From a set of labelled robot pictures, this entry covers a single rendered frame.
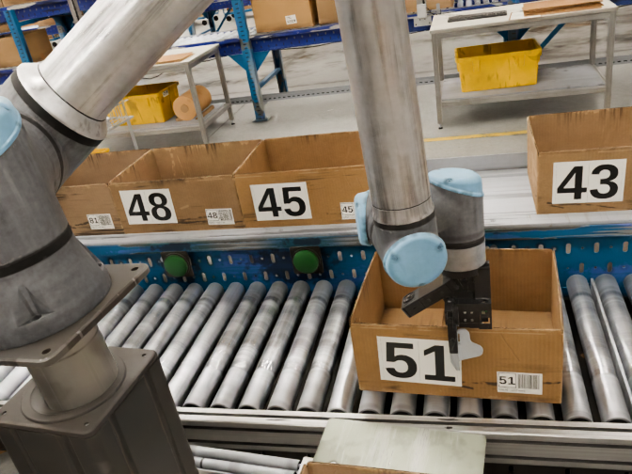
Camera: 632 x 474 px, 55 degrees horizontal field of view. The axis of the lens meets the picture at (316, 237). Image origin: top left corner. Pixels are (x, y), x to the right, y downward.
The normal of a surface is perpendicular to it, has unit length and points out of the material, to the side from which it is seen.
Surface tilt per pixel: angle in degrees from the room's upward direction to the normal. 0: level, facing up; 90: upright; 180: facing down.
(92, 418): 0
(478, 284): 84
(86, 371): 87
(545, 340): 90
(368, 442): 0
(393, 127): 89
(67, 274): 66
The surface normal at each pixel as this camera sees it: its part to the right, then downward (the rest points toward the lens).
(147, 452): 0.94, 0.00
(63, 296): 0.64, -0.19
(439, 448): -0.16, -0.88
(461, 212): 0.12, 0.33
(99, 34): -0.15, 0.14
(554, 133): -0.21, 0.47
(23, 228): 0.76, 0.11
